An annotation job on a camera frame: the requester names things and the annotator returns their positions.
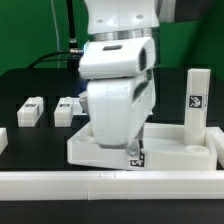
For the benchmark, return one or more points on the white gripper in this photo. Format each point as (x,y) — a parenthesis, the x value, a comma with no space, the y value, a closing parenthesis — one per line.
(118,109)

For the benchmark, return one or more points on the white desk top tray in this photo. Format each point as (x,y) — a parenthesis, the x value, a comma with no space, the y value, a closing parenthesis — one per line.
(163,150)

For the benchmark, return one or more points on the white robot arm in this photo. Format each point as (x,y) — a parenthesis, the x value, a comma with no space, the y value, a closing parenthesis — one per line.
(119,58)

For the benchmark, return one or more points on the fiducial marker sheet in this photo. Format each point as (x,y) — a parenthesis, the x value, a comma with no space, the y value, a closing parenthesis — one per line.
(80,106)

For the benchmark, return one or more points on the white front fence bar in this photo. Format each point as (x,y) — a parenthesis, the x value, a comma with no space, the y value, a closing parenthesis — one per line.
(105,185)

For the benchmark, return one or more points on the white right fence block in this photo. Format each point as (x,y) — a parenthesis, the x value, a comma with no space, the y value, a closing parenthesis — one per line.
(218,136)

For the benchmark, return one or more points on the white fence block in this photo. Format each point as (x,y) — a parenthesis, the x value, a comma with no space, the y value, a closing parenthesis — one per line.
(3,139)
(218,136)

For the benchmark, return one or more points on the white left fence block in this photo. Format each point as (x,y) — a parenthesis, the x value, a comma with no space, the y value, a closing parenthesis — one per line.
(3,139)

